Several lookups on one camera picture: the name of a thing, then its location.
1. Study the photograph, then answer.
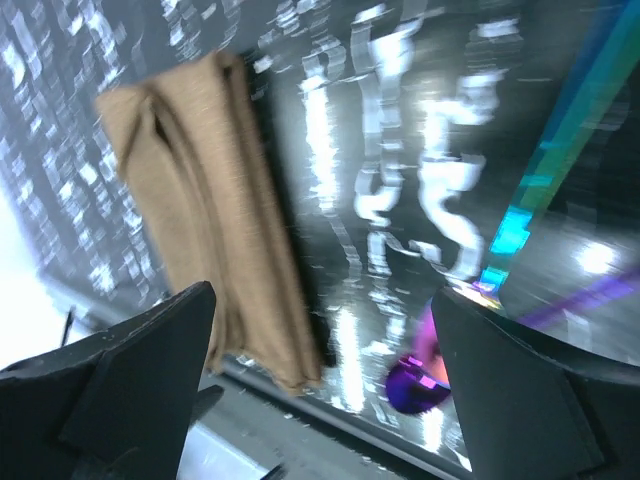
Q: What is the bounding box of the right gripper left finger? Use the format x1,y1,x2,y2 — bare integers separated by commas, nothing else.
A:
1,282,216,479

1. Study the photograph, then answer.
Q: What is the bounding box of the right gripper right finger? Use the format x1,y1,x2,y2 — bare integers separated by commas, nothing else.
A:
431,288,639,480

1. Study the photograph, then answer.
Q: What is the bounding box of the brown cloth napkin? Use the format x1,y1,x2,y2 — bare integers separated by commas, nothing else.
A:
96,51,324,395

